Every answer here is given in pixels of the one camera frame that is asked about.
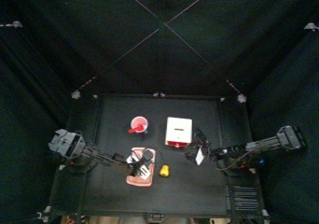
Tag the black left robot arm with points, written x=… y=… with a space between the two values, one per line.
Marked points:
x=68 y=143

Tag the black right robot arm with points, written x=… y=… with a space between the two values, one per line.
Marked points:
x=270 y=143

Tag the dark sushi roll toy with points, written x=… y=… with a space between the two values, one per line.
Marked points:
x=147 y=154

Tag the yellow toy squash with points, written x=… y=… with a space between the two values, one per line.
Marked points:
x=165 y=170

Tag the pink rectangular tray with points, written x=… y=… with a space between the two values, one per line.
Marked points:
x=138 y=179

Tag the white box with red button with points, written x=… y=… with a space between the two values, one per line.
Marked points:
x=179 y=131

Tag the red toy piece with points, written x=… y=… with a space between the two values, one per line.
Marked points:
x=135 y=129

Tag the pink plastic cup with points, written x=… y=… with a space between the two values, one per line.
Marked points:
x=139 y=123

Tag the white printed label plate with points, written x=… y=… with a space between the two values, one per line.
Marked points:
x=245 y=198

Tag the silver frame corner bracket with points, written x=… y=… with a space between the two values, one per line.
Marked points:
x=15 y=24
x=158 y=94
x=75 y=94
x=242 y=98
x=311 y=26

